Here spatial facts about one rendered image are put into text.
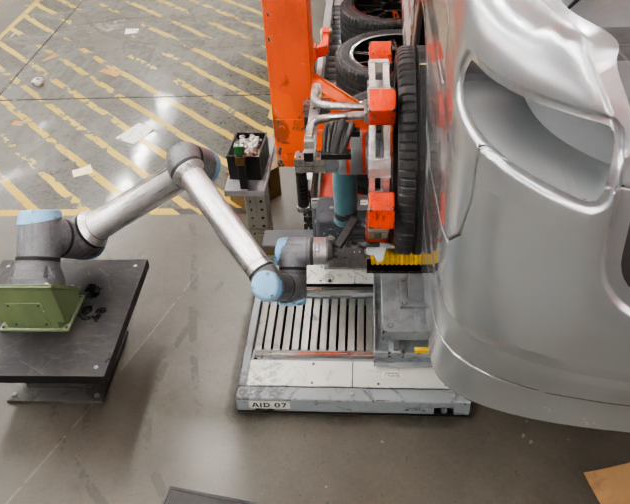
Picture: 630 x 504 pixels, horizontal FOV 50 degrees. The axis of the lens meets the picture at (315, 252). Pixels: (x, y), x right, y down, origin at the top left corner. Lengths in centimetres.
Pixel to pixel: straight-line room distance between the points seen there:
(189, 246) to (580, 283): 236
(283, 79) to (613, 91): 171
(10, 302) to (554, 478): 192
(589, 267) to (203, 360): 186
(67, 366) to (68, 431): 31
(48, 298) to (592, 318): 181
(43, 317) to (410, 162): 140
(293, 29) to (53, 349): 140
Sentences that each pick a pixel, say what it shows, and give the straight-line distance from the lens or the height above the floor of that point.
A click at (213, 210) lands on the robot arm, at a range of 214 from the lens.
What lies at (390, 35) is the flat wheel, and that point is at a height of 50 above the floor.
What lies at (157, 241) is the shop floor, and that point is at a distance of 335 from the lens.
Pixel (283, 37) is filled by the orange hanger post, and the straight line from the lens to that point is 253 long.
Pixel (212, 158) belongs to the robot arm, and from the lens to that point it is 238.
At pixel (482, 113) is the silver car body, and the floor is 145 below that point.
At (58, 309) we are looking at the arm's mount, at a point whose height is 41.
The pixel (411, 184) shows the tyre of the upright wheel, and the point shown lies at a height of 94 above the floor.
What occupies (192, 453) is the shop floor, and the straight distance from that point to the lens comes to 248.
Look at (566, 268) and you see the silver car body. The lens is 117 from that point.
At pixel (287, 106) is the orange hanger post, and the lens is 264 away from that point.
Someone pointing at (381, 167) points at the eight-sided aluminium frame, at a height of 96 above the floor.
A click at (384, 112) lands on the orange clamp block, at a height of 112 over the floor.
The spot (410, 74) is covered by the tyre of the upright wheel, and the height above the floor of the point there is 116.
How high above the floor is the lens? 201
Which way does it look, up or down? 40 degrees down
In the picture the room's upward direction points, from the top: 4 degrees counter-clockwise
